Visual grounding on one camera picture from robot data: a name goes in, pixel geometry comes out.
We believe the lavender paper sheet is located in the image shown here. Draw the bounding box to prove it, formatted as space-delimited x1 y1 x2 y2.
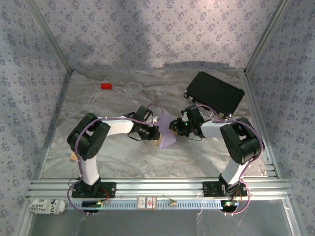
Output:
157 112 178 150

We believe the black carrying case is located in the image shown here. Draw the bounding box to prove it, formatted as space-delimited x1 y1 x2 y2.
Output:
183 71 246 118

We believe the white printed card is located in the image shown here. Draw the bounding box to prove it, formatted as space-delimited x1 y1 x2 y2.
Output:
136 196 158 211

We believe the printed paper label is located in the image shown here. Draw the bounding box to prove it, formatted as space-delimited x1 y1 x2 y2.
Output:
27 198 66 216

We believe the aluminium mounting rail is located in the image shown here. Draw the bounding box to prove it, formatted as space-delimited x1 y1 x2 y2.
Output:
26 178 293 199

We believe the aluminium side rail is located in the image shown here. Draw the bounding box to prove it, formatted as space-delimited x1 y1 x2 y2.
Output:
36 70 74 180
240 70 281 179

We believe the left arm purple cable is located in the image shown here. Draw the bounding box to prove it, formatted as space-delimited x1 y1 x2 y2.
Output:
67 103 165 217

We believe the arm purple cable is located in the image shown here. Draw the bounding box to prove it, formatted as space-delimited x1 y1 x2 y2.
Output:
195 104 266 217
67 103 165 217

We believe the thin brass wire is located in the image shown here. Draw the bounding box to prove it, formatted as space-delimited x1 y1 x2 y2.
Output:
162 195 177 209

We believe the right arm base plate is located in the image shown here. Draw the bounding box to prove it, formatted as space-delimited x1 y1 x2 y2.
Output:
202 181 248 197

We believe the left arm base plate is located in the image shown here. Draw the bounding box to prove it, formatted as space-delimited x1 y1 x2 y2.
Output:
71 182 117 198

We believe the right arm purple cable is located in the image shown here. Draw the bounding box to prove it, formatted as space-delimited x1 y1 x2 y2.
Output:
195 104 266 217

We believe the slotted cable duct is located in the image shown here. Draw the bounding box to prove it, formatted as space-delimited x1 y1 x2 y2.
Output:
66 199 223 211

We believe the aluminium frame post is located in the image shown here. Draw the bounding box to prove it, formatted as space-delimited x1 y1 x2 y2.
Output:
243 0 296 74
24 0 74 73

